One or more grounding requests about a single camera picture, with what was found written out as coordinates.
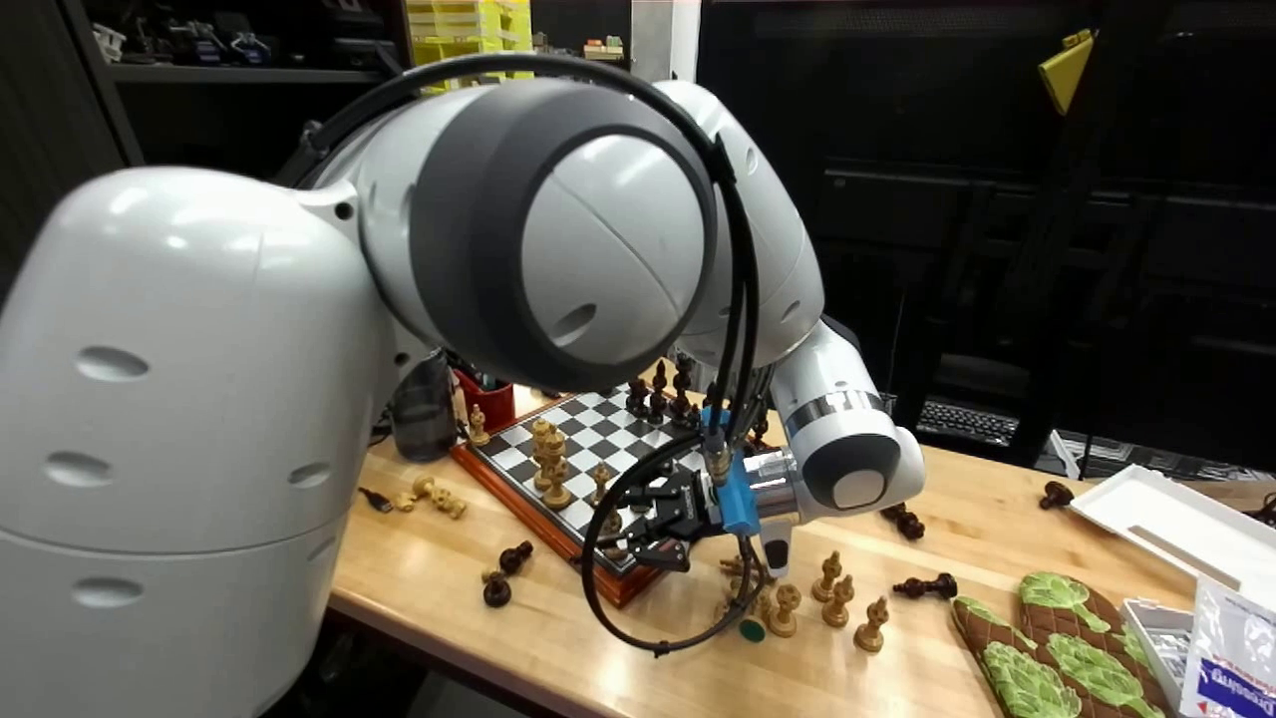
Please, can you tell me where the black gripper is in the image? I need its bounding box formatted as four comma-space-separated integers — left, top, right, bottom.
606, 456, 732, 579

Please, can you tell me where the red container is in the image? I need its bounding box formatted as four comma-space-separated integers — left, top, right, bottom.
453, 373, 522, 439

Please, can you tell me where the dark glass jar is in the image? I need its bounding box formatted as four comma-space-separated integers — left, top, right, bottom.
391, 351, 463, 462

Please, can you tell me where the black keyboard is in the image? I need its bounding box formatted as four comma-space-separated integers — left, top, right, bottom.
913, 394, 1030, 456

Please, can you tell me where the green and brown leafy mat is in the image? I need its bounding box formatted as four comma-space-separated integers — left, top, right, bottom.
1012, 572, 1129, 656
1047, 632, 1176, 718
950, 595, 1087, 718

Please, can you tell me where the black partition panel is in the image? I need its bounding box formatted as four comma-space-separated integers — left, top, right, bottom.
693, 0, 1276, 470

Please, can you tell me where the yellow storage rack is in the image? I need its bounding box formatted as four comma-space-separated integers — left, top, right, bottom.
394, 0, 538, 66

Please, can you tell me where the clear plastic container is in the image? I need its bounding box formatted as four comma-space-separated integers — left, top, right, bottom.
1121, 595, 1204, 685

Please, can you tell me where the white paper sheet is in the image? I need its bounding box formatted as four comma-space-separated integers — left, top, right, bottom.
1070, 462, 1276, 599

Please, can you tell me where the plastic bag with blue print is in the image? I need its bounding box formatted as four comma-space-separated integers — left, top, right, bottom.
1176, 576, 1276, 718

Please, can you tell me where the black shelving unit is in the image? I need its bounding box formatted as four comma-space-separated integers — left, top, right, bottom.
57, 0, 401, 171

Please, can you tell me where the yellow triangular flag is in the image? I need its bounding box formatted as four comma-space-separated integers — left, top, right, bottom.
1037, 28, 1103, 120

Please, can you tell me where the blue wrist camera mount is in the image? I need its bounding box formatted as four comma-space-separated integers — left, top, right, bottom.
709, 451, 766, 542

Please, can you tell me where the chess board with brown frame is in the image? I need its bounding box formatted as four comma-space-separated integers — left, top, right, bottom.
447, 381, 791, 613

